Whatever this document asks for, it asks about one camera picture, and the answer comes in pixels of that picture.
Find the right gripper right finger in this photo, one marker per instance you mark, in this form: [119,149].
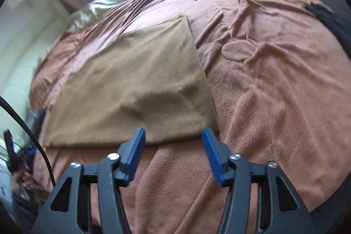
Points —
[280,208]

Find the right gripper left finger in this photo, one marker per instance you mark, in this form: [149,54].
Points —
[67,208]

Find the brown printed t-shirt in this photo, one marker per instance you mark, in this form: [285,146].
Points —
[150,78]

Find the dark garment on bed edge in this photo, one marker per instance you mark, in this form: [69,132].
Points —
[339,26]

